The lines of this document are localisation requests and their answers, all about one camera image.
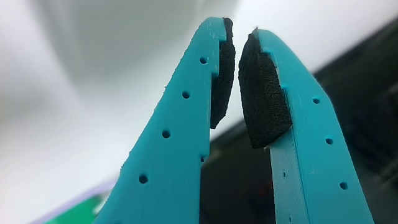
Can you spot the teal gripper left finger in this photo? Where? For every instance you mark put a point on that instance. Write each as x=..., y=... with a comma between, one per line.
x=174, y=140

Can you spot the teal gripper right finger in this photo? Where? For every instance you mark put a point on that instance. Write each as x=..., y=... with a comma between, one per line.
x=314, y=155

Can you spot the green octagonal box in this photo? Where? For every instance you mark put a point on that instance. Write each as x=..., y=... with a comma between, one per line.
x=77, y=214

